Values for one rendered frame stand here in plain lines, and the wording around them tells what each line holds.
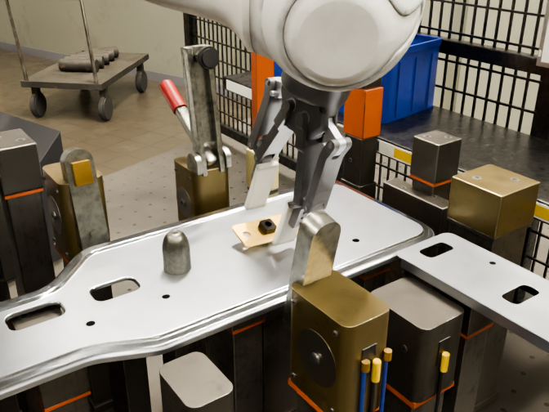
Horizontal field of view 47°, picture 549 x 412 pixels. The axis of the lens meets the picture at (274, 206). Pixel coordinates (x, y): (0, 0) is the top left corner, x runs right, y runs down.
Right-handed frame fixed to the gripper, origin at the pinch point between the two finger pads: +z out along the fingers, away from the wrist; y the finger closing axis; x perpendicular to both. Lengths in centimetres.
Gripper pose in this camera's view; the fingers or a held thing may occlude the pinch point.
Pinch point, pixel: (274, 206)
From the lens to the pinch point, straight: 77.6
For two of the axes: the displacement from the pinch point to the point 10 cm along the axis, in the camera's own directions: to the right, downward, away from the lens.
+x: 8.1, -1.8, 5.6
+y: 5.3, 6.3, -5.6
